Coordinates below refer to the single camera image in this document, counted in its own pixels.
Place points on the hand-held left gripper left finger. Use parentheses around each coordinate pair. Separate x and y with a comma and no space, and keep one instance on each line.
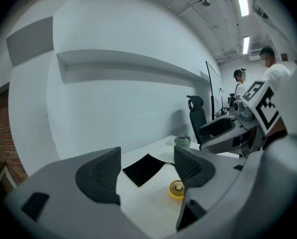
(63,183)

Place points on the pale green round container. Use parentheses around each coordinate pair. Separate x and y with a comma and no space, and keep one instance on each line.
(183,142)

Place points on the ceiling dome camera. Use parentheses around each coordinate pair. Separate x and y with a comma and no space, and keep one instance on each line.
(206,2)

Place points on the black cloth mat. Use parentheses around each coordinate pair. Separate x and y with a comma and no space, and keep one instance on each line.
(143,169)

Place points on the short ceiling tube light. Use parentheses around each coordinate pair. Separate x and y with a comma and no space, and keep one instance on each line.
(246,45)

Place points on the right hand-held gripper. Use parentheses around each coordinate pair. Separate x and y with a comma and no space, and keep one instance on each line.
(263,103)

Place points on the small yellow fan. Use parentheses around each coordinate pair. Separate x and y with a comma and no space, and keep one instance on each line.
(176,188)

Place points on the large black-framed screen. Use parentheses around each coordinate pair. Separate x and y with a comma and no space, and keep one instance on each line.
(212,91)

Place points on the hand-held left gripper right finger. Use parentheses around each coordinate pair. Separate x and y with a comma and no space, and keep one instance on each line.
(208,173)

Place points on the black office chair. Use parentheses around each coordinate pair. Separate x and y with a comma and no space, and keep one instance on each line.
(197,118)

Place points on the white air conditioner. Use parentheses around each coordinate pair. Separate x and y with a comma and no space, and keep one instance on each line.
(254,55)

